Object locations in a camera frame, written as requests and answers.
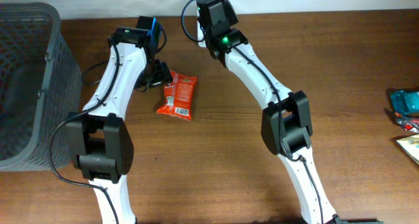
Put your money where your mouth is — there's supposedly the red Hacks candy bag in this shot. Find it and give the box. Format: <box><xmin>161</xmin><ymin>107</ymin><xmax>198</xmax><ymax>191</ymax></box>
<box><xmin>156</xmin><ymin>70</ymin><xmax>197</xmax><ymax>121</ymax></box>

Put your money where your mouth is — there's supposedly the black red snack packet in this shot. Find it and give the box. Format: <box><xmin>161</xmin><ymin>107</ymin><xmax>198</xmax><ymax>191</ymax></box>
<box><xmin>394</xmin><ymin>112</ymin><xmax>418</xmax><ymax>133</ymax></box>

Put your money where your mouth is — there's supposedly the white barcode scanner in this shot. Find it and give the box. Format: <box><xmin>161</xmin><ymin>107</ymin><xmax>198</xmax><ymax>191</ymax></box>
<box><xmin>194</xmin><ymin>0</ymin><xmax>206</xmax><ymax>48</ymax></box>

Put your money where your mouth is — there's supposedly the blue mouthwash bottle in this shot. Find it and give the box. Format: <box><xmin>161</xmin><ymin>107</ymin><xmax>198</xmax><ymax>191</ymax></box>
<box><xmin>390</xmin><ymin>90</ymin><xmax>418</xmax><ymax>115</ymax></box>

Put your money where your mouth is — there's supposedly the beige wet wipes pack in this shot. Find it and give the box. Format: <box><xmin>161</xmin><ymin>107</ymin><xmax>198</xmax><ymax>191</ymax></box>
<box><xmin>396</xmin><ymin>134</ymin><xmax>419</xmax><ymax>164</ymax></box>

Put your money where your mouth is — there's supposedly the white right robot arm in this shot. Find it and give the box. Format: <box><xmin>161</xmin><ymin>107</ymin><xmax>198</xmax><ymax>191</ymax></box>
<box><xmin>196</xmin><ymin>0</ymin><xmax>342</xmax><ymax>224</ymax></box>

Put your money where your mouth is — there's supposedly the grey plastic mesh basket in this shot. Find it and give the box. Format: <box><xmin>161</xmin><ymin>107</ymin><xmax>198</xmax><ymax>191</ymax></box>
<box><xmin>1</xmin><ymin>3</ymin><xmax>82</xmax><ymax>172</ymax></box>

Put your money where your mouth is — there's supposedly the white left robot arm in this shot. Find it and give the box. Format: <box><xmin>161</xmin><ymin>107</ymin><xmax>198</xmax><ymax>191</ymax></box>
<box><xmin>65</xmin><ymin>16</ymin><xmax>173</xmax><ymax>223</ymax></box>

